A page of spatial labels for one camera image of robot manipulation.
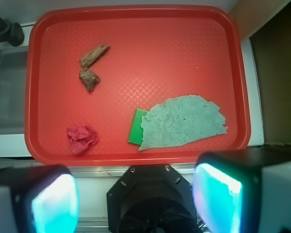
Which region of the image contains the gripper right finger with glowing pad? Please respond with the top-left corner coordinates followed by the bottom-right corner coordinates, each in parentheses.
top-left (192, 147), bottom-right (291, 233)

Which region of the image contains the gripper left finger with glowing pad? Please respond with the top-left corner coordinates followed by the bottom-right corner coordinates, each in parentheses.
top-left (0, 165), bottom-right (80, 233)

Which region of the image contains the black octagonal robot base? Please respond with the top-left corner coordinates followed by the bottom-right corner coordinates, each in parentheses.
top-left (106, 165), bottom-right (202, 233)

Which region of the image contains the crumpled red paper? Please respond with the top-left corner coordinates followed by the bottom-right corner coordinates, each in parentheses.
top-left (66, 125), bottom-right (98, 154)

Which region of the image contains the teal cloth rag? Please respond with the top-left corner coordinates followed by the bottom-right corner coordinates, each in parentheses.
top-left (139, 95), bottom-right (228, 151)

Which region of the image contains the green flat card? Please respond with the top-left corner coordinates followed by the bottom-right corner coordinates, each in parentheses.
top-left (128, 109), bottom-right (148, 146)

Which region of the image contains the brown wood bark piece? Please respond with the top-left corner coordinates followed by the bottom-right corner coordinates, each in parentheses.
top-left (79, 44), bottom-right (111, 93)

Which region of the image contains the red plastic tray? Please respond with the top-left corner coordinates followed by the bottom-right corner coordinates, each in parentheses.
top-left (25, 5), bottom-right (251, 166)

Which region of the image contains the stainless steel sink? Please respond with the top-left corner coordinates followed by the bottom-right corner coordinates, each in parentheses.
top-left (0, 49), bottom-right (28, 135)

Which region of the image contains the black faucet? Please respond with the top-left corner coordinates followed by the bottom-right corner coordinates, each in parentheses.
top-left (0, 17), bottom-right (25, 47)

